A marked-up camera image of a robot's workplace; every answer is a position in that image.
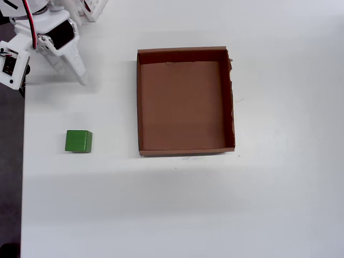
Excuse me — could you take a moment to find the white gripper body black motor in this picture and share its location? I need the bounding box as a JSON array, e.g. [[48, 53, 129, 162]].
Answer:
[[35, 17, 80, 54]]

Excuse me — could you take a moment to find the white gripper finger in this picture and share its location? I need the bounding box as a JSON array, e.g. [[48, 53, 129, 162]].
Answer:
[[39, 50, 66, 74], [55, 39, 88, 87]]

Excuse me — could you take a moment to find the green cube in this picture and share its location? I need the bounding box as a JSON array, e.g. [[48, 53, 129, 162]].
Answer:
[[64, 130, 94, 154]]

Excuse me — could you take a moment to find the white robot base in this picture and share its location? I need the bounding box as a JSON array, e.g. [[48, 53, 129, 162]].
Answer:
[[80, 0, 109, 23]]

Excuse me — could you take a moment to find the brown cardboard box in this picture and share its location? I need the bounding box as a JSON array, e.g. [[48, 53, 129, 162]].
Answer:
[[136, 46, 236, 158]]

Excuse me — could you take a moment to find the black rounded object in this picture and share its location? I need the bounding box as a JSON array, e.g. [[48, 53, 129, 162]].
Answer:
[[0, 242, 21, 258]]

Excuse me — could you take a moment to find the red black servo cable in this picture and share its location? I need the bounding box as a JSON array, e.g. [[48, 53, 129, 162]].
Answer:
[[21, 0, 38, 51]]

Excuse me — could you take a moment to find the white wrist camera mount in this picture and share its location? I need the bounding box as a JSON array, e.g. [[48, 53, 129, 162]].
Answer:
[[0, 40, 31, 91]]

